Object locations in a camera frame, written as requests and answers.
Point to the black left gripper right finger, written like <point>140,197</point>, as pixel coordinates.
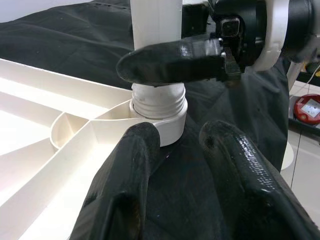
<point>250,180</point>

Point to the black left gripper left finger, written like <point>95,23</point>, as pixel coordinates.
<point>120,195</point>

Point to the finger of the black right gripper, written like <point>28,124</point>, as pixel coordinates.
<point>170,65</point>

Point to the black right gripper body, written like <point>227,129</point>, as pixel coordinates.
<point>247,30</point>

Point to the white plastic table leg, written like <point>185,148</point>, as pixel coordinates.
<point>155,25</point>

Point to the white plastic table top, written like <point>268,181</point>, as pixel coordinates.
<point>37,112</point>

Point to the white round base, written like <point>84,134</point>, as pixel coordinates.
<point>288,156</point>

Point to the red round device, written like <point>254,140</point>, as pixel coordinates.
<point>308,108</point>

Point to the black cloth table cover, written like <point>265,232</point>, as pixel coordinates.
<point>62,50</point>

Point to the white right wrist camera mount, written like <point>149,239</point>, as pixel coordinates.
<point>275,32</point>

